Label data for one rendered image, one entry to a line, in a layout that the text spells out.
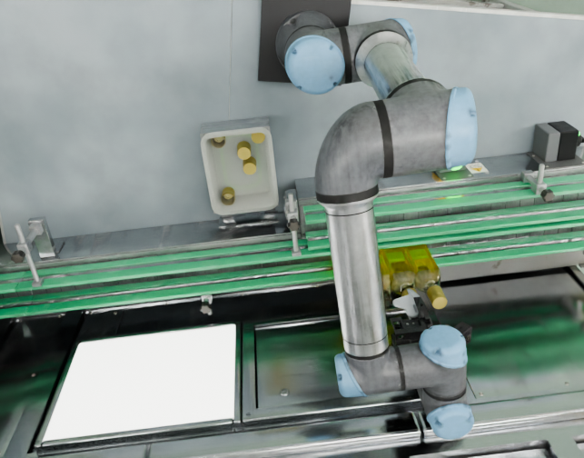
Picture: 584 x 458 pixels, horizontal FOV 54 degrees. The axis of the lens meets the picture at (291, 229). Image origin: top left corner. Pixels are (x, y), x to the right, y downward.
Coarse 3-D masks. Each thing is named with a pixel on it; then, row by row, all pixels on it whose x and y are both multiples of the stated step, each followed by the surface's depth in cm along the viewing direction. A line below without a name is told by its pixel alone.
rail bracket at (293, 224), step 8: (288, 200) 143; (288, 208) 141; (296, 208) 139; (288, 216) 137; (296, 216) 137; (288, 224) 134; (296, 224) 133; (296, 232) 140; (296, 240) 141; (296, 248) 142
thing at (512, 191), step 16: (560, 176) 146; (576, 176) 145; (432, 192) 145; (448, 192) 144; (464, 192) 144; (480, 192) 143; (496, 192) 143; (512, 192) 141; (528, 192) 140; (560, 192) 139; (576, 192) 140; (304, 208) 144; (320, 208) 143; (384, 208) 140; (400, 208) 139; (416, 208) 139; (432, 208) 139
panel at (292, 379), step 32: (256, 320) 148; (288, 320) 147; (320, 320) 147; (256, 352) 138; (288, 352) 137; (320, 352) 136; (256, 384) 131; (288, 384) 128; (320, 384) 127; (256, 416) 120; (288, 416) 120; (320, 416) 120; (352, 416) 121; (64, 448) 119; (96, 448) 120
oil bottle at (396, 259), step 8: (392, 248) 144; (400, 248) 144; (384, 256) 142; (392, 256) 141; (400, 256) 140; (392, 264) 138; (400, 264) 137; (408, 264) 137; (392, 272) 135; (400, 272) 135; (408, 272) 134; (392, 280) 135; (400, 280) 133; (408, 280) 133; (392, 288) 136; (400, 288) 134
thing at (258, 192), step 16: (256, 128) 139; (208, 144) 144; (224, 144) 148; (256, 144) 148; (208, 160) 142; (224, 160) 150; (240, 160) 150; (256, 160) 150; (272, 160) 143; (208, 176) 144; (224, 176) 152; (240, 176) 152; (256, 176) 153; (272, 176) 145; (240, 192) 154; (256, 192) 155; (272, 192) 149; (224, 208) 150; (240, 208) 150; (256, 208) 149
